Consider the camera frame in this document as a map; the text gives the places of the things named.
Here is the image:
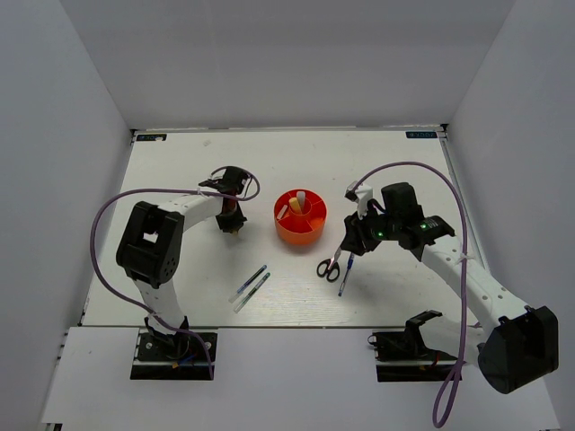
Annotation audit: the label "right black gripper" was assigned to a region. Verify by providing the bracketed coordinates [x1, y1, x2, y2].
[341, 201, 401, 256]

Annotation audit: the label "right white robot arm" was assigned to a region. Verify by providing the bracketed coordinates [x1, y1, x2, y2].
[341, 182, 559, 394]

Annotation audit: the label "white rectangular eraser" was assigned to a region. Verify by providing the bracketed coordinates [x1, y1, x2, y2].
[276, 205, 288, 221]

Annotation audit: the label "right blue corner label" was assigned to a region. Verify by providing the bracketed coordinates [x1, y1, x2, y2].
[405, 130, 438, 139]

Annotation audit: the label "yellow highlighter marker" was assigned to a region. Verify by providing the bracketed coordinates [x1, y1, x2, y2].
[288, 198, 303, 215]

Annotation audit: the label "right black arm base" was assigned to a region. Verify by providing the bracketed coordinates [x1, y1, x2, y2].
[367, 330, 456, 383]

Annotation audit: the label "blue corner label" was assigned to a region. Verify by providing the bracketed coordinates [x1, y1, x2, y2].
[136, 134, 167, 142]
[405, 130, 438, 139]

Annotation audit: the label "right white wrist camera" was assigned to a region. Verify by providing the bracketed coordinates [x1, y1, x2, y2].
[344, 181, 373, 220]

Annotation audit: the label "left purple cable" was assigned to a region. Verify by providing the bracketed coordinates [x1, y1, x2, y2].
[91, 166, 262, 381]

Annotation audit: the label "orange round divided container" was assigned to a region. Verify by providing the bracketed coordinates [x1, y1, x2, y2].
[273, 189, 328, 246]

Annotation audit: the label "green gel pen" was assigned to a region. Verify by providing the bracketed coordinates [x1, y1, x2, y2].
[234, 272, 270, 314]

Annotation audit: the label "left blue corner label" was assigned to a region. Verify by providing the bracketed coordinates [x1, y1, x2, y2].
[136, 134, 167, 142]

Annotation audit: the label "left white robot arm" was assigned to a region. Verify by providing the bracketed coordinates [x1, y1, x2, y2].
[116, 166, 253, 359]

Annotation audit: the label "black handled scissors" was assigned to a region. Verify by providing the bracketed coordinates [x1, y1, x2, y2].
[316, 246, 342, 283]

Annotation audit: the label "blue ballpoint pen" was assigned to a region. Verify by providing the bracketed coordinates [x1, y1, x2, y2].
[338, 253, 355, 297]

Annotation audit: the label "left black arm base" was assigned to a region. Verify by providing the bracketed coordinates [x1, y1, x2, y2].
[129, 330, 210, 381]

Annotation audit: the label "blue gel pen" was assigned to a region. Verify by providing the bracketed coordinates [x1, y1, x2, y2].
[228, 265, 267, 303]

